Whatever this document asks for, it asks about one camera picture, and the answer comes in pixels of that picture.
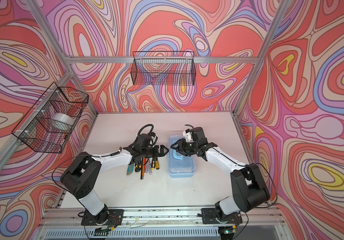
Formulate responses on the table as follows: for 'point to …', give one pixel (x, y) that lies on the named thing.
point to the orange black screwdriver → (143, 167)
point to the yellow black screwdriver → (157, 164)
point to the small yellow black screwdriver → (153, 164)
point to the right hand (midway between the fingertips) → (173, 151)
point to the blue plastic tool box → (180, 165)
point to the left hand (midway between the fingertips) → (166, 150)
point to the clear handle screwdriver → (149, 166)
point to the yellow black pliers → (138, 166)
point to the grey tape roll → (62, 122)
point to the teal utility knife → (130, 169)
